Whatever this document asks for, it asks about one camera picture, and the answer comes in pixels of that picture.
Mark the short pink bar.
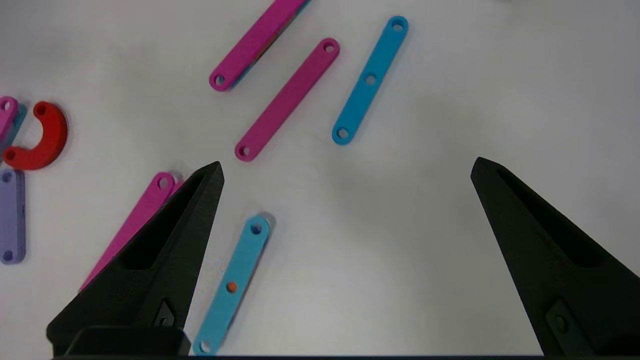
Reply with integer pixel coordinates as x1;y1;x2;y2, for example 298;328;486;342
209;0;312;92

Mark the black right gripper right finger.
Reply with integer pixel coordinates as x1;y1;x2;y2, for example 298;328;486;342
470;157;640;355

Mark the short blue bar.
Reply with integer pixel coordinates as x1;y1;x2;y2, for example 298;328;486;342
332;16;409;146

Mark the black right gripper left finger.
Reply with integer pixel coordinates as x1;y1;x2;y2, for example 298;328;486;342
46;161;225;353

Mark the dark pink bar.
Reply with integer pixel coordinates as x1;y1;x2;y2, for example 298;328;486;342
235;38;341;162

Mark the blue bar with orange underside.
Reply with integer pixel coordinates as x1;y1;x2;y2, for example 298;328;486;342
192;215;273;356

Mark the small red C piece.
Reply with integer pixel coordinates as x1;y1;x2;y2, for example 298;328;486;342
2;101;68;171

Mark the short purple bar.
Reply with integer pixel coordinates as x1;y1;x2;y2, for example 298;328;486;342
0;170;26;265

